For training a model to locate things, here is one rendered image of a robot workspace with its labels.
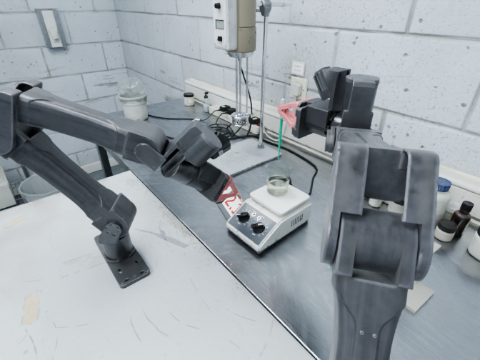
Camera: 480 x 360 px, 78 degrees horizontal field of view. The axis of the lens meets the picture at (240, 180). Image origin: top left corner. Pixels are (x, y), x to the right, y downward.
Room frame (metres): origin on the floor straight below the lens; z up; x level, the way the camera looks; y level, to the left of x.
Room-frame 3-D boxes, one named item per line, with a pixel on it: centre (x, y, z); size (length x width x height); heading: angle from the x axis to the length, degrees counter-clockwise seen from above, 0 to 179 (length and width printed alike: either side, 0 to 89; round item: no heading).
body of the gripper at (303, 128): (0.58, -0.17, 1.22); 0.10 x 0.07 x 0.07; 130
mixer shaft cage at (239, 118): (1.05, 0.00, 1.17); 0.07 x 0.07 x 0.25
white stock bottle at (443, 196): (0.65, -0.53, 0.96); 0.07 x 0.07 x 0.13
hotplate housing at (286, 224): (0.64, -0.09, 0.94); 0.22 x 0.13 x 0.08; 131
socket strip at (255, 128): (1.44, 0.03, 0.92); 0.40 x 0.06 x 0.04; 39
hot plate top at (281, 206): (0.65, -0.11, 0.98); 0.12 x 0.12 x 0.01; 41
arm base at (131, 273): (0.52, 0.29, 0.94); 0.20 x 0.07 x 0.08; 39
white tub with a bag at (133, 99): (1.49, 0.54, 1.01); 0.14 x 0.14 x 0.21
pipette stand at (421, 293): (0.42, -0.36, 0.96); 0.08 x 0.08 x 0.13; 36
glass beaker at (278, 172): (0.67, -0.10, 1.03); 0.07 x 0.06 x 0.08; 94
